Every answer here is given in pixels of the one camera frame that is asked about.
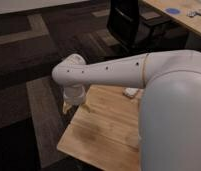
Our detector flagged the blue round disc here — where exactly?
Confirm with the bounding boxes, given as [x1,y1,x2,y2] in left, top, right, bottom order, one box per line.
[166,8,180,14]

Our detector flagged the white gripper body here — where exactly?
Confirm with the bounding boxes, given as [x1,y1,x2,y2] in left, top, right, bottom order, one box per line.
[63,85,86,105]

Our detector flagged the white crumpled object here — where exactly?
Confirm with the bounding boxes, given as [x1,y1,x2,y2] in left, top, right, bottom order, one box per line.
[187,9,201,18]

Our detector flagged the black office chair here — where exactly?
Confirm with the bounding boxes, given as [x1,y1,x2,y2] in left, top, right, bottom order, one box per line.
[106,0,172,54]

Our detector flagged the small white box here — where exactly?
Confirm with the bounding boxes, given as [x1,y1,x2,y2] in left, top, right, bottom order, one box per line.
[123,88,138,98]

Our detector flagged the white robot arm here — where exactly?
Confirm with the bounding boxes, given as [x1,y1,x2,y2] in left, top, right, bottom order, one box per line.
[52,49,201,171]

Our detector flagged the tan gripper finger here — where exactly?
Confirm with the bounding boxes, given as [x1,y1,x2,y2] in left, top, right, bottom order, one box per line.
[81,103,91,112]
[62,102,72,114]

